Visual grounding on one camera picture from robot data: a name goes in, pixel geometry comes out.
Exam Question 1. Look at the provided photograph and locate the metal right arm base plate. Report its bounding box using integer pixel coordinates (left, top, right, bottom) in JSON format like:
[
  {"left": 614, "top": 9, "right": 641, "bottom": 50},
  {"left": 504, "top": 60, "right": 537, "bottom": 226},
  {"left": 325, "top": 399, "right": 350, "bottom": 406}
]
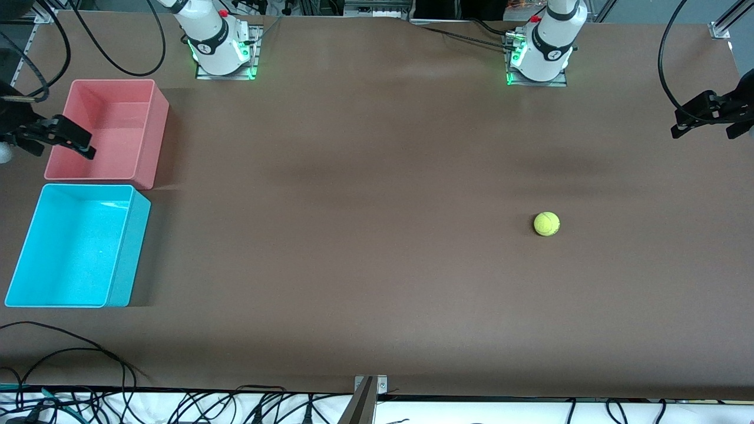
[{"left": 196, "top": 25, "right": 260, "bottom": 80}]

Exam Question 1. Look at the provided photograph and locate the grey camera mount strut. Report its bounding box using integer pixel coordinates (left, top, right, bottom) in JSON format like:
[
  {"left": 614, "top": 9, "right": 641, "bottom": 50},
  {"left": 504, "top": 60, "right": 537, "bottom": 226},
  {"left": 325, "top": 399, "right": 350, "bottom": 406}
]
[{"left": 338, "top": 377, "right": 378, "bottom": 424}]

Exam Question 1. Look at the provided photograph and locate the teal cable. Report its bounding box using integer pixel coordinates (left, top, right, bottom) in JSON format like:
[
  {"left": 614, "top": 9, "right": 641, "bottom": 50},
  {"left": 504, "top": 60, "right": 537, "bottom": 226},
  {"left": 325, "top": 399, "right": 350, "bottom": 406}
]
[{"left": 0, "top": 385, "right": 78, "bottom": 420}]

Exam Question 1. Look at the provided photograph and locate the thin grey base cable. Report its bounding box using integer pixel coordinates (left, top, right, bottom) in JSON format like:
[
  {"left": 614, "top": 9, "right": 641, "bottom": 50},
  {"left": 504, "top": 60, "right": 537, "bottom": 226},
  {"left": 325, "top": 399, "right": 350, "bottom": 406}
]
[{"left": 247, "top": 15, "right": 285, "bottom": 45}]

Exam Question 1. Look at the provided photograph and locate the aluminium frame corner profile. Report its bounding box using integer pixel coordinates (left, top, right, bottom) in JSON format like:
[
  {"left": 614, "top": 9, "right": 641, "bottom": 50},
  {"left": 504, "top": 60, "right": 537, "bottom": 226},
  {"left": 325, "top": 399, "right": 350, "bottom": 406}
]
[{"left": 709, "top": 0, "right": 754, "bottom": 41}]

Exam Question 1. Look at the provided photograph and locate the black base cable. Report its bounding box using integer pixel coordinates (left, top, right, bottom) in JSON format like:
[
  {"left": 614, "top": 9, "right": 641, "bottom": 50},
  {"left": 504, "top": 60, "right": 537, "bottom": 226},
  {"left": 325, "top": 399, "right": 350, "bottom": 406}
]
[
  {"left": 468, "top": 18, "right": 516, "bottom": 36},
  {"left": 420, "top": 25, "right": 511, "bottom": 51}
]

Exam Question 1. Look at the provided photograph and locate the pink plastic bin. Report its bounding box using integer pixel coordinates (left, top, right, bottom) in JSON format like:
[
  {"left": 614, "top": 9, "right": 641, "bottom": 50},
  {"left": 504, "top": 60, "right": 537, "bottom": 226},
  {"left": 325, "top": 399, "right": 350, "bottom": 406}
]
[{"left": 44, "top": 79, "right": 170, "bottom": 190}]

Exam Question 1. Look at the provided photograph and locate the grey metal box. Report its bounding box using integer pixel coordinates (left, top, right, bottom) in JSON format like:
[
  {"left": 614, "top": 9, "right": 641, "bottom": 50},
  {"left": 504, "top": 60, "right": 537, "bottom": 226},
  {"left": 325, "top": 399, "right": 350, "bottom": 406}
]
[{"left": 343, "top": 0, "right": 411, "bottom": 18}]

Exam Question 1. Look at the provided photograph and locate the brown table cover sheet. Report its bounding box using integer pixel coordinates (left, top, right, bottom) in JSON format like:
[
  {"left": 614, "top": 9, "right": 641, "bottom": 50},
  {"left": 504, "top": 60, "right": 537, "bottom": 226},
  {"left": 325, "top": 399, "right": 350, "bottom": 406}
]
[{"left": 0, "top": 11, "right": 754, "bottom": 401}]

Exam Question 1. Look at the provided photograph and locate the blue plastic bin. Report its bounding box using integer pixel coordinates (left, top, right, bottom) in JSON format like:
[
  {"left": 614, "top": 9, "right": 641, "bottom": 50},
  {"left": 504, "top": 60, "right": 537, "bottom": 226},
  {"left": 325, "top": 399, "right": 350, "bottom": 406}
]
[{"left": 5, "top": 184, "right": 151, "bottom": 308}]

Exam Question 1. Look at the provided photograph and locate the aluminium frame rail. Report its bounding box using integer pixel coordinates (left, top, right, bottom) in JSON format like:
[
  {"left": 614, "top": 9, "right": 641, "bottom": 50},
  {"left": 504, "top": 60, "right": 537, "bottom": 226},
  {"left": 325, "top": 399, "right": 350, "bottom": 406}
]
[{"left": 12, "top": 0, "right": 59, "bottom": 89}]

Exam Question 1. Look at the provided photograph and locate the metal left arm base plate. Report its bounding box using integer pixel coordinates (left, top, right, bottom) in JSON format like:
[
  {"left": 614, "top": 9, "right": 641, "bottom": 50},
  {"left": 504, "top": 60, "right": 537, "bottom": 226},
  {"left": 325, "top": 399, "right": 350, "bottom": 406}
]
[{"left": 505, "top": 32, "right": 568, "bottom": 88}]

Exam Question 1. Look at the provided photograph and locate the long black arm cable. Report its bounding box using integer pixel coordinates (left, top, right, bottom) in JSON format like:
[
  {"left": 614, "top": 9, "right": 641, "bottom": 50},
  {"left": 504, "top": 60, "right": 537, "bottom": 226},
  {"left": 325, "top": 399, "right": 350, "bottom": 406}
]
[
  {"left": 658, "top": 0, "right": 716, "bottom": 121},
  {"left": 67, "top": 0, "right": 167, "bottom": 78}
]

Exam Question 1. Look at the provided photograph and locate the black cable on table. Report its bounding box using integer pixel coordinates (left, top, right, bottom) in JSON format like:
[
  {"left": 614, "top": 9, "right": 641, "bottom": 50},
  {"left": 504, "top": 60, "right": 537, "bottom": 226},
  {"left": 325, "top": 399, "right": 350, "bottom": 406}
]
[
  {"left": 12, "top": 347, "right": 151, "bottom": 389},
  {"left": 0, "top": 321, "right": 137, "bottom": 389}
]

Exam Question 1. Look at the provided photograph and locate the yellow tennis ball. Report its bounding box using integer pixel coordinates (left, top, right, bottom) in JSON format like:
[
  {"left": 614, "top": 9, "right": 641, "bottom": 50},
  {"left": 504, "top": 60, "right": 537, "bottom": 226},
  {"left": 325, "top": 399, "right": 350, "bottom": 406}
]
[{"left": 534, "top": 211, "right": 561, "bottom": 237}]

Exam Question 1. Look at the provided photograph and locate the black braided cable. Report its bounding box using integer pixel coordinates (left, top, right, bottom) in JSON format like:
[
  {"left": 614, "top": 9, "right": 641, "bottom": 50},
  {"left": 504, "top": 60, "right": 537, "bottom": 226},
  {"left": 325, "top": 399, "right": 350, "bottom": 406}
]
[{"left": 0, "top": 29, "right": 49, "bottom": 98}]

